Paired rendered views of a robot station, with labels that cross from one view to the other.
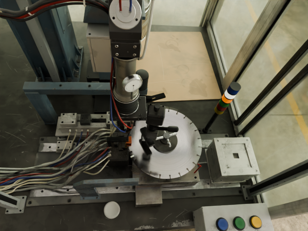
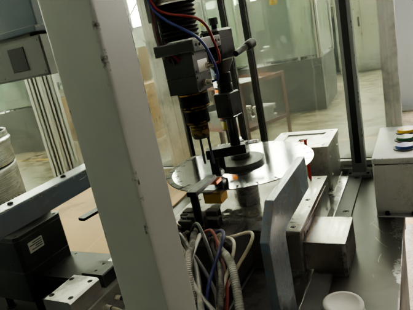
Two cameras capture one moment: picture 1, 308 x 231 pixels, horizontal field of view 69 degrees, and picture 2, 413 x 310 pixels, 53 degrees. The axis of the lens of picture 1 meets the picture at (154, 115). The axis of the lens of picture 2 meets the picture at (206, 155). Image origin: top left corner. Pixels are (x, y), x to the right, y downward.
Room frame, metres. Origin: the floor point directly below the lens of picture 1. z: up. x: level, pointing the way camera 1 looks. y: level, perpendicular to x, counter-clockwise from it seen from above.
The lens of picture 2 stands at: (-0.16, 0.67, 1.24)
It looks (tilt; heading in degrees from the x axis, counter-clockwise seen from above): 15 degrees down; 313
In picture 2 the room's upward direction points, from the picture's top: 11 degrees counter-clockwise
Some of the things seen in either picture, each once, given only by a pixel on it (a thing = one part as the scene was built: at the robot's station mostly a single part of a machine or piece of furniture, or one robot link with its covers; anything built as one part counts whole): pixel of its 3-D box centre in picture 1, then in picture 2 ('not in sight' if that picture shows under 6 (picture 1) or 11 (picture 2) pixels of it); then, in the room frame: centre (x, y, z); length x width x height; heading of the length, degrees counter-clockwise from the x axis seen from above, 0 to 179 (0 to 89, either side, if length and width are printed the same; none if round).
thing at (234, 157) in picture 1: (229, 160); (305, 163); (0.43, -0.41, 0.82); 0.18 x 0.18 x 0.15; 14
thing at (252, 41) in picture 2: (165, 123); (237, 48); (0.35, -0.04, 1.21); 0.08 x 0.06 x 0.03; 104
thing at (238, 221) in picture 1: (239, 223); (405, 139); (0.15, -0.42, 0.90); 0.04 x 0.04 x 0.02
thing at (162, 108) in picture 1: (153, 121); (222, 69); (0.37, 0.00, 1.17); 0.06 x 0.05 x 0.20; 95
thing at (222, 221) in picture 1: (222, 224); (404, 148); (0.13, -0.35, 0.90); 0.04 x 0.04 x 0.02
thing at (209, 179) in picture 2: (119, 141); (206, 198); (0.36, 0.12, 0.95); 0.10 x 0.03 x 0.07; 104
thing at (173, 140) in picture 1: (165, 139); (240, 157); (0.41, -0.07, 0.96); 0.11 x 0.11 x 0.03
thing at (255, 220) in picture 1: (255, 222); (405, 132); (0.16, -0.48, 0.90); 0.04 x 0.04 x 0.02
